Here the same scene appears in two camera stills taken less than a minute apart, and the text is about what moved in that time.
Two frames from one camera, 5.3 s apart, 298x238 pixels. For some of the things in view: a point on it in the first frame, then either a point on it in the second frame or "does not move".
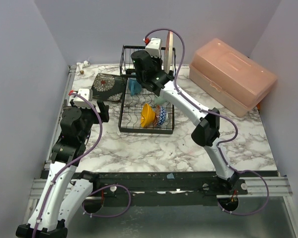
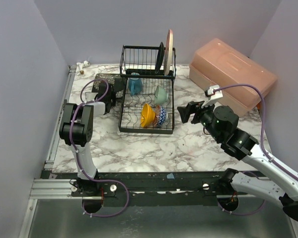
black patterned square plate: [107, 87] does not move
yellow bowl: [148, 115] does not move
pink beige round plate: [168, 52] does not move
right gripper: [144, 63] -> [193, 113]
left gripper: [99, 112] -> [109, 98]
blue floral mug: [134, 87] does not move
